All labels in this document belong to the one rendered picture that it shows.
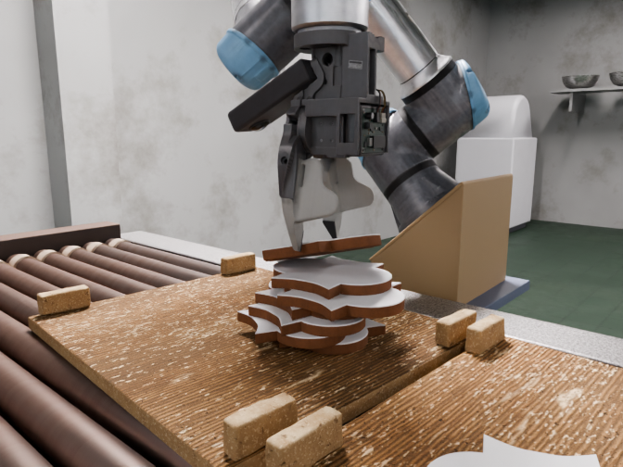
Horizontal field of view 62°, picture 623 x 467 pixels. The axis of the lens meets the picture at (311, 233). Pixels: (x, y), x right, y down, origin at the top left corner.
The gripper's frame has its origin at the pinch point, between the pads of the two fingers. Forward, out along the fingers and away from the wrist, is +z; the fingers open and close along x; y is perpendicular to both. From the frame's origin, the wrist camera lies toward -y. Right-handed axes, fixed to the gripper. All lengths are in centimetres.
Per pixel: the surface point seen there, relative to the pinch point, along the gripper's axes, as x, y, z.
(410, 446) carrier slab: -14.5, 17.3, 11.3
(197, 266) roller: 20.2, -37.2, 13.2
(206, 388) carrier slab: -15.9, -0.8, 11.3
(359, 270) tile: 2.8, 4.4, 4.1
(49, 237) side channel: 14, -73, 11
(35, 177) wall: 119, -257, 14
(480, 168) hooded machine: 571, -123, 28
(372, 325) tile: 2.5, 6.3, 10.0
